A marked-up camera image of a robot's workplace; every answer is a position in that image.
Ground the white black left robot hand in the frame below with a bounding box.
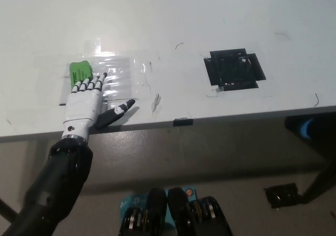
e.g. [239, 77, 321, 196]
[60, 72, 136, 144]

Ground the green whiteboard eraser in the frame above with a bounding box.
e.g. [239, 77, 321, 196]
[69, 60, 93, 90]

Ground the clear plastic sheet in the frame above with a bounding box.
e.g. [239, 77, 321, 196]
[59, 56, 132, 107]

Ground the small black tape strip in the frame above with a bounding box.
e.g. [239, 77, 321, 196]
[173, 117, 194, 127]

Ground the teal tp-link box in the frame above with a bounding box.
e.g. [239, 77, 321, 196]
[119, 186, 196, 236]

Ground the black tape patch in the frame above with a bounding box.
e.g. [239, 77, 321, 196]
[204, 48, 267, 92]

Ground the black object with blue patch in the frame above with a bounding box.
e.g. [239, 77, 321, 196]
[285, 114, 336, 149]

